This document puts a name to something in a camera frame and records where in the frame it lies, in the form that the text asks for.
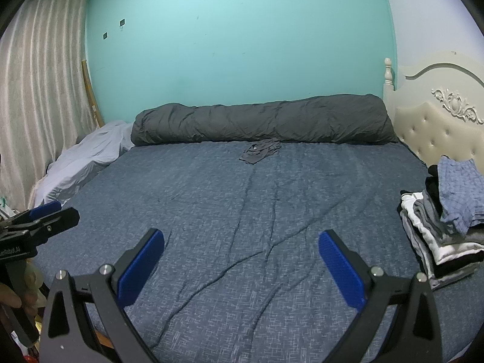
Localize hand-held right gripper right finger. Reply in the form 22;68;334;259
318;229;445;363

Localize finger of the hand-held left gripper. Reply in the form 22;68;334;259
21;207;81;243
26;201;63;223

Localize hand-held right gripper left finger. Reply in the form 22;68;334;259
40;228;165;363

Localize grey boxer briefs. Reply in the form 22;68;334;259
239;139;282;166

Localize stack of folded clothes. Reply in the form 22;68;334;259
397;158;484;292

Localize person's left hand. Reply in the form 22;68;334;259
0;283;22;309

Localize white plastic bag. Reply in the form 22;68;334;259
0;195;15;221

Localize light grey blanket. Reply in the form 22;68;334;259
34;120;135;207

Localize blue patterned bedsheet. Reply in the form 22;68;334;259
34;140;484;363

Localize wooden slat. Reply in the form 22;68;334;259
81;58;105;127

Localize beige curtain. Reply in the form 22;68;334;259
0;0;103;212

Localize cream tufted headboard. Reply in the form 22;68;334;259
393;51;484;182

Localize dark grey rolled duvet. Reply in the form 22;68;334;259
130;94;399;147

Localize cream bed post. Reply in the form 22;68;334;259
383;57;396;103

